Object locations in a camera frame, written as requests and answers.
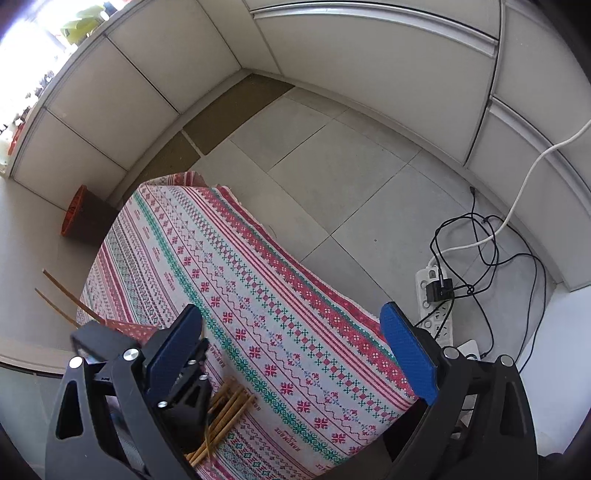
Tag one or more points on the pink chopstick holder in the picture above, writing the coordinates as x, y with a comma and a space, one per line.
134, 330

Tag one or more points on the white power strip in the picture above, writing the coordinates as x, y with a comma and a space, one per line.
431, 318

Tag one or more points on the white charger block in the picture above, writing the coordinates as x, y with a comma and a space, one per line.
468, 348

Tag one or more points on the bunch of bamboo chopsticks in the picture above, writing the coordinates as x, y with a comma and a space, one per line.
226, 413

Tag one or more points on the white base cabinet with doors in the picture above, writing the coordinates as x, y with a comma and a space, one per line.
138, 83

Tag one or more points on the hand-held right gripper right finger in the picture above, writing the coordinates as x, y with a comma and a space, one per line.
411, 355

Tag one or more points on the white base cabinet with drawers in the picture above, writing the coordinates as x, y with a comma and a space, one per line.
369, 55

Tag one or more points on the black plug adapter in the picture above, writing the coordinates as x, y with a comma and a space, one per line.
438, 291

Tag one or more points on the long wooden chopstick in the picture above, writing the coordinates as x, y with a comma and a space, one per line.
69, 292
55, 308

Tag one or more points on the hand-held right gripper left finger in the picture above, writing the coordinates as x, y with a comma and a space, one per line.
175, 350

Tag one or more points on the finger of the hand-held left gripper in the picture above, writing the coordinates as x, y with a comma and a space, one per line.
184, 410
99, 339

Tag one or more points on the red plastic basket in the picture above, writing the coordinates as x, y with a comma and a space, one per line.
16, 134

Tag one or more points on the black bin with red liner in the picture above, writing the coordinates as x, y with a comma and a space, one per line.
92, 217

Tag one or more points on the lime green jug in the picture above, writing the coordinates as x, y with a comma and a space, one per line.
83, 21

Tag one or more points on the patterned red green tablecloth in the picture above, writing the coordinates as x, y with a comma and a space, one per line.
277, 323

